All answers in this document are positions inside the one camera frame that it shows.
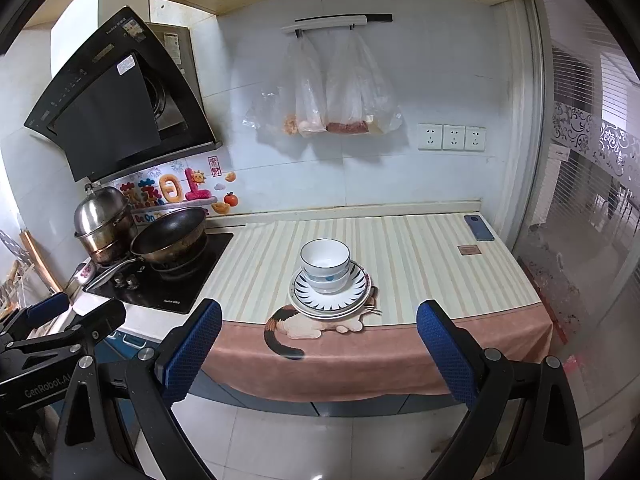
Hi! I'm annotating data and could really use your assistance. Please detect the black frying pan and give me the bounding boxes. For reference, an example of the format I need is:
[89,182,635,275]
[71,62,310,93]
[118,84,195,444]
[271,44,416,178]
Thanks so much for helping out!
[87,206,209,287]

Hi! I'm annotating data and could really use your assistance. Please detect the gold ring wall sticker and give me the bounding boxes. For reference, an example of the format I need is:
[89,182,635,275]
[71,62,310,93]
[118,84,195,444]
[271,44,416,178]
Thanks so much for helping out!
[158,174,184,204]

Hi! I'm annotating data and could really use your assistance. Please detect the wooden cutting board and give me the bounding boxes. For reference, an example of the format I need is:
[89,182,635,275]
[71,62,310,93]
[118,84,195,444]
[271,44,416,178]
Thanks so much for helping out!
[19,229,57,292]

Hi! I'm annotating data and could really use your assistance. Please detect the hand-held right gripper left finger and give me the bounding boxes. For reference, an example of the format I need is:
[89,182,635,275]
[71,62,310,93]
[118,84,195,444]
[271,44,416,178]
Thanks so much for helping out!
[52,299,223,480]

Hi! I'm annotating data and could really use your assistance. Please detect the white bowl blue rim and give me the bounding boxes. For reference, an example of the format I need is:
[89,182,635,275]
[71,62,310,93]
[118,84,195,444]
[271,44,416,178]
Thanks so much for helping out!
[303,267,350,295]
[300,239,350,281]

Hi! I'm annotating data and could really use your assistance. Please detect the striped cat tablecloth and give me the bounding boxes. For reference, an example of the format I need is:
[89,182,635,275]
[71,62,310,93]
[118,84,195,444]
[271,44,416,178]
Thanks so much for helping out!
[200,211,555,403]

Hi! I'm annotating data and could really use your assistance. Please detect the glass sliding door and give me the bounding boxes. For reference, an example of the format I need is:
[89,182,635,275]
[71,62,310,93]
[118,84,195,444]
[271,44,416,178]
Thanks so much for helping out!
[505,0,640,461]

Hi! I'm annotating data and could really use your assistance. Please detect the white floral deep plate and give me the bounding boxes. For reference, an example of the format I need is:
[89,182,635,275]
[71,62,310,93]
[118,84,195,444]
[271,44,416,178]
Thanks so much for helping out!
[290,282,375,314]
[288,285,377,319]

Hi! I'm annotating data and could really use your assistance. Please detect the black range hood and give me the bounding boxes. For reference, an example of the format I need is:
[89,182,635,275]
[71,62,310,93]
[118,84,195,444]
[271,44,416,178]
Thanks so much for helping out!
[24,6,223,183]

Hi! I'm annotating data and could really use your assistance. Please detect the stainless steel steamer pot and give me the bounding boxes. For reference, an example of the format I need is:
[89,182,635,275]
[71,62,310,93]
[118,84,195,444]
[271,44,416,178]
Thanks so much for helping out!
[73,185,139,266]

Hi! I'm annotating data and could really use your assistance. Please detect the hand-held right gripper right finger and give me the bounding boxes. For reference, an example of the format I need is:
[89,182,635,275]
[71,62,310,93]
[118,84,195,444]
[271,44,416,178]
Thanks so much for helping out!
[416,300,586,480]

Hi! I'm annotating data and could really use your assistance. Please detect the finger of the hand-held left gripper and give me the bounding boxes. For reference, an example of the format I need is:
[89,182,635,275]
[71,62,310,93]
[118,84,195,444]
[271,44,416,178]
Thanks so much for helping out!
[7,299,127,357]
[0,291,71,343]

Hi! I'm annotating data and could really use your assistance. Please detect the clear plastic bag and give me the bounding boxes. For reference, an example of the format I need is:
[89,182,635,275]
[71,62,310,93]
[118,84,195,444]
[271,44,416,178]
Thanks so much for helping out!
[325,27,404,137]
[243,35,329,139]

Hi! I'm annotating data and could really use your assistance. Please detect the red letter wall sticker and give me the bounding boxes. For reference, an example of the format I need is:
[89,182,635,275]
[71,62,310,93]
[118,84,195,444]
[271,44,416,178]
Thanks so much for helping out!
[183,167,211,202]

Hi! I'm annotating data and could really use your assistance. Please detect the blue smartphone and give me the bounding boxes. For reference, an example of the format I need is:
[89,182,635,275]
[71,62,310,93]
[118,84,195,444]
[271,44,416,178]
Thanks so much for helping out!
[463,214,495,242]

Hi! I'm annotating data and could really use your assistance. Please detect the white wall hook rail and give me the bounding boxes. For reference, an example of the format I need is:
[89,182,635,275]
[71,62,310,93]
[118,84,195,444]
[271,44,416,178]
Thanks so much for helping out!
[281,13,394,36]

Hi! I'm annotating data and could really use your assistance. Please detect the black cooktop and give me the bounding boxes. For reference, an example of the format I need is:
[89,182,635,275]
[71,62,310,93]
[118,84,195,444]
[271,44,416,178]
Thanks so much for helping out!
[82,230,235,315]

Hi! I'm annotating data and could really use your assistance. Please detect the white blue-striped plate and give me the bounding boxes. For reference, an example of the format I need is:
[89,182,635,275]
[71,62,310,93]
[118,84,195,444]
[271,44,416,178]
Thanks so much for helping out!
[292,260,372,311]

